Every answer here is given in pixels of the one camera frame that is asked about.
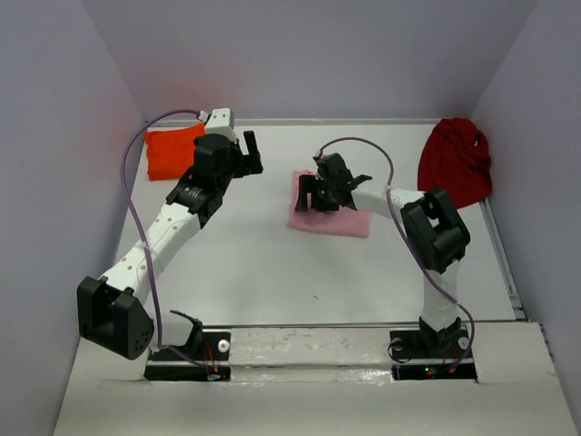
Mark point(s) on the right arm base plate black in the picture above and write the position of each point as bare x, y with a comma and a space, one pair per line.
411, 361

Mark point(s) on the back table rail white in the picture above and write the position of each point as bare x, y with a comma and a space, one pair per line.
239, 122

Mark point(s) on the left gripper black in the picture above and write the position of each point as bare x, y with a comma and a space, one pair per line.
251, 160

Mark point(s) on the front table rail metal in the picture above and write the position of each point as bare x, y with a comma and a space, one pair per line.
391, 325

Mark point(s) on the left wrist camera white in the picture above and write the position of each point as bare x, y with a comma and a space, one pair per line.
219, 121

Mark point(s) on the dark red t shirt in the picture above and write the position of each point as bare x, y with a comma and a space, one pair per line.
456, 158

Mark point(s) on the orange t shirt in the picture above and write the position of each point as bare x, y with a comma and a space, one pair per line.
170, 153

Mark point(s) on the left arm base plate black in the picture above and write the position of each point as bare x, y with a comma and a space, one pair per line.
209, 362

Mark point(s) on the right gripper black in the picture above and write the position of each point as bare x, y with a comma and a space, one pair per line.
310, 184

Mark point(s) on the pink t shirt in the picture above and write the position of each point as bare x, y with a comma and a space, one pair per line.
344, 222

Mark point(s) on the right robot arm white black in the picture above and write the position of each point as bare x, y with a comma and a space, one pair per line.
432, 230

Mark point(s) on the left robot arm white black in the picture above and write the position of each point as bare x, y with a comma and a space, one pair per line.
120, 310

